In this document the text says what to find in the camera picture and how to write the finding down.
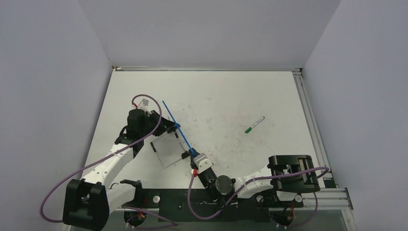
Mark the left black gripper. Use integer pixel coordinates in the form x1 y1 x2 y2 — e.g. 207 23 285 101
140 110 175 138

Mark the blue framed whiteboard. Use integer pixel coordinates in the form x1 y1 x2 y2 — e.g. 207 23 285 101
150 101 198 168

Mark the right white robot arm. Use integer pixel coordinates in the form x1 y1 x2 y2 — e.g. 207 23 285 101
191 154 329 206

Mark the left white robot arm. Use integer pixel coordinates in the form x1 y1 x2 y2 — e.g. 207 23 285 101
63 109 178 231

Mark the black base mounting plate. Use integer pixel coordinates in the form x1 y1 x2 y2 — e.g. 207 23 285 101
124 189 304 223

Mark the green capped marker pen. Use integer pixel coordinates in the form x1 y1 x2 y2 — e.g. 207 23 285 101
245 116 265 134

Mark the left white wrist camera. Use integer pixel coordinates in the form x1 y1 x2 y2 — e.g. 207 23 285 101
132 99 151 115

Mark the aluminium frame rail back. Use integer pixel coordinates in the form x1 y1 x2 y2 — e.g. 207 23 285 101
113 66 301 72

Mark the aluminium frame rail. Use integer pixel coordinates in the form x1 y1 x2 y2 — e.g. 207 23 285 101
292 69 331 169
113 66 301 72

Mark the aluminium frame rail right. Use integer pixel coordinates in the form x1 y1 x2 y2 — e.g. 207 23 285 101
292 69 331 169

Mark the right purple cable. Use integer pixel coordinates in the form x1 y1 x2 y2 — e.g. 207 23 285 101
187 166 330 230

